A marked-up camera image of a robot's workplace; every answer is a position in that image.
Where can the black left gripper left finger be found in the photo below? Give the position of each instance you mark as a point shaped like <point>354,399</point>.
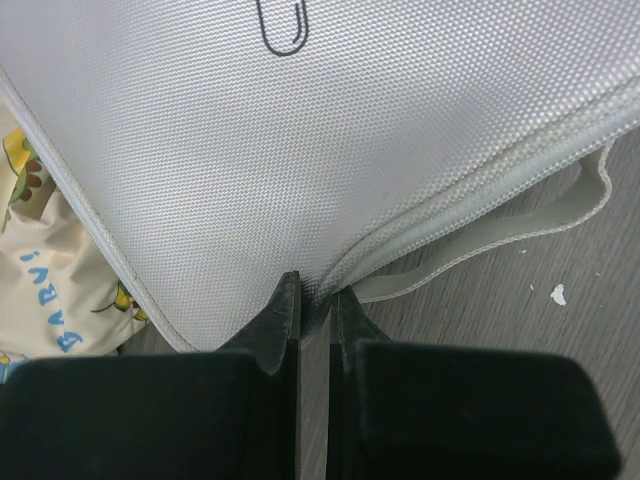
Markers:
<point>228,414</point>

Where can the grey medicine kit case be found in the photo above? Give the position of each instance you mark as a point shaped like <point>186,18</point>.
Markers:
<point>211,146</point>

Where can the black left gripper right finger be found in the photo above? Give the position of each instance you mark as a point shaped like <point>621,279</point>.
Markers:
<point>414,411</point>

